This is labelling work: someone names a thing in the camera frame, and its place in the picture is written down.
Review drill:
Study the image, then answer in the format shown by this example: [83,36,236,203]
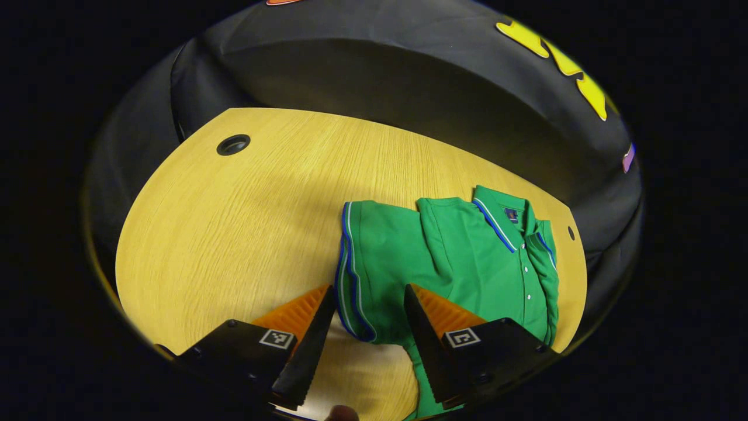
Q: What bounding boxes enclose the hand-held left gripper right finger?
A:
[403,284,559,410]

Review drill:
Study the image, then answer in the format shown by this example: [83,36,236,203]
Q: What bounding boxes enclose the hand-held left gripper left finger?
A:
[155,285,338,413]

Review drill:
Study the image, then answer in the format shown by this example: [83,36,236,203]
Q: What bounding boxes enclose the green T-shirt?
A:
[335,185,560,421]

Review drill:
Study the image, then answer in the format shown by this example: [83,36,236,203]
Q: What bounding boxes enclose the black backdrop cloth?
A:
[85,0,643,310]

